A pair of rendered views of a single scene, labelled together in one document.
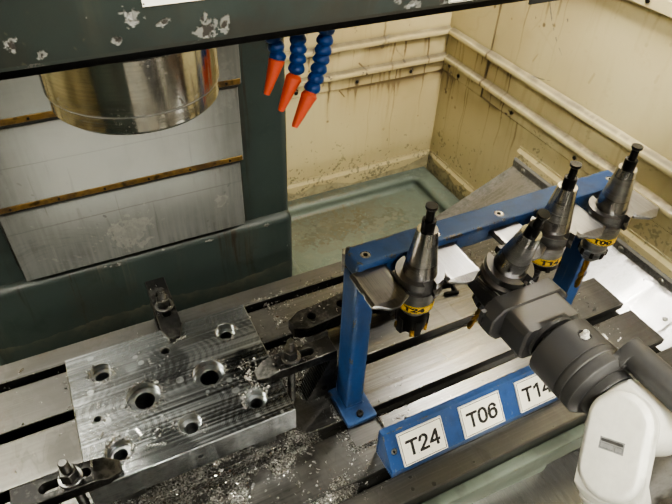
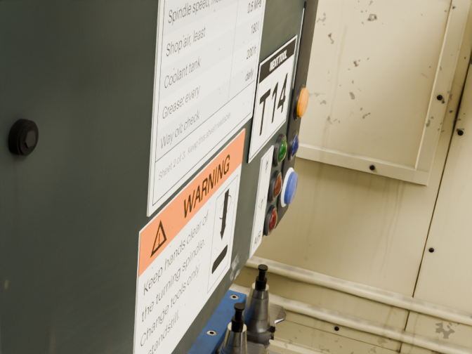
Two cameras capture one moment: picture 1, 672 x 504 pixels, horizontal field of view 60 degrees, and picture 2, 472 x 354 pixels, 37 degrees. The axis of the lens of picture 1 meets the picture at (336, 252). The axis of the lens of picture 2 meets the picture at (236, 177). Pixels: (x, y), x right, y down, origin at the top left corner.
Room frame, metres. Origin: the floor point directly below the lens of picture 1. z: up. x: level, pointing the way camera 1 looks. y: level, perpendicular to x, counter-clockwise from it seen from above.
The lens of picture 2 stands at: (0.10, 0.29, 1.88)
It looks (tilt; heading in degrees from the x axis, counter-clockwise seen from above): 24 degrees down; 314
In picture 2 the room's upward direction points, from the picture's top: 6 degrees clockwise
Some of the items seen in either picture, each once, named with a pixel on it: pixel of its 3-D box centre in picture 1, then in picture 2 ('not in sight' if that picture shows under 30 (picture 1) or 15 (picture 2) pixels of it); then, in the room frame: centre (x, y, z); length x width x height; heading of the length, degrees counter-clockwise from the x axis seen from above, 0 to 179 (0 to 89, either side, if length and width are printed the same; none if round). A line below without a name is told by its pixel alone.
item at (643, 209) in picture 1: (634, 204); (264, 311); (0.72, -0.45, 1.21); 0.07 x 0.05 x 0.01; 28
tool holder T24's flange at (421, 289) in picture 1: (418, 276); not in sight; (0.54, -0.11, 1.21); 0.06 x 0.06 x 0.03
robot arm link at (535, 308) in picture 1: (548, 333); not in sight; (0.48, -0.27, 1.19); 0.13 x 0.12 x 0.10; 118
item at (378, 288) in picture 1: (381, 289); not in sight; (0.51, -0.06, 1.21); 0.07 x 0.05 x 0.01; 28
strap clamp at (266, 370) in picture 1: (295, 370); not in sight; (0.56, 0.05, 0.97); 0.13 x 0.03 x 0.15; 118
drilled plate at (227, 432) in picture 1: (179, 393); not in sight; (0.51, 0.23, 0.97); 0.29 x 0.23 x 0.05; 118
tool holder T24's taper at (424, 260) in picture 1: (423, 249); not in sight; (0.54, -0.11, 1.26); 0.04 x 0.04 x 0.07
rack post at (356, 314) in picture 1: (353, 342); not in sight; (0.56, -0.03, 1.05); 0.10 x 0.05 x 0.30; 28
